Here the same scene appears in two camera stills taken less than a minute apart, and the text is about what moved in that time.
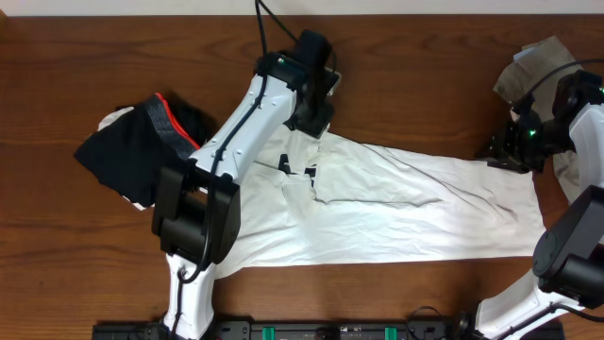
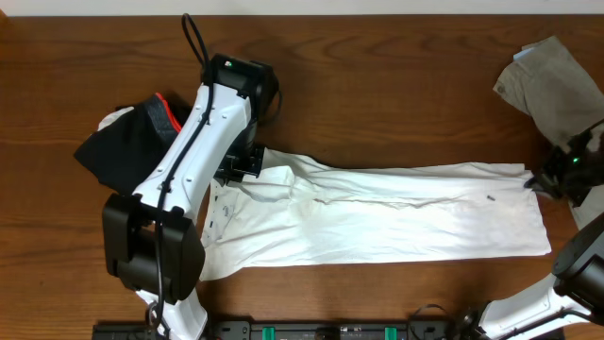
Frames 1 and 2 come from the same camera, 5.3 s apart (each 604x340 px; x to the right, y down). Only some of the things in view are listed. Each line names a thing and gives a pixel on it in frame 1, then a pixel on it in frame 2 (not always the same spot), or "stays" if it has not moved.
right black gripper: (504, 150) -> (547, 178)
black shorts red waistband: (130, 151) stays
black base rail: (323, 330) stays
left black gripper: (297, 166) -> (243, 166)
